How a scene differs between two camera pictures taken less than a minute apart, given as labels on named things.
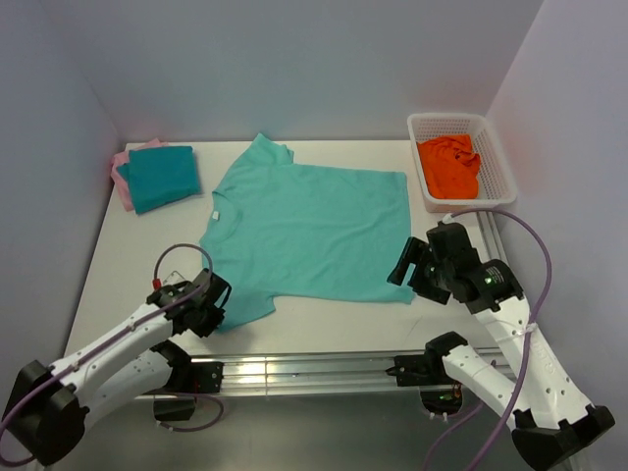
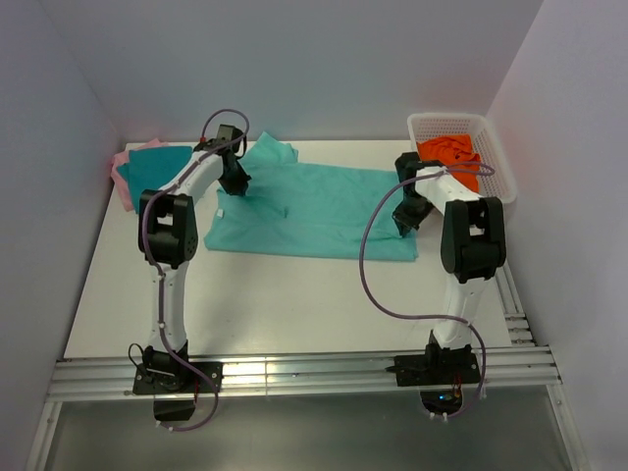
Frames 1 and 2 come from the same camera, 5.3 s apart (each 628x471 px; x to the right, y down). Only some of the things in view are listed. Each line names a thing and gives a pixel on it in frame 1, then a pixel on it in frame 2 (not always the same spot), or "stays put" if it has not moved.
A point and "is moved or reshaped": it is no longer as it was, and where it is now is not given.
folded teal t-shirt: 161,176 stays put
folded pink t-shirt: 122,157 stays put
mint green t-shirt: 281,228 is moved or reshaped
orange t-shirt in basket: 450,166 stays put
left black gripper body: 211,316 to 235,181
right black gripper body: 433,282 to 411,213
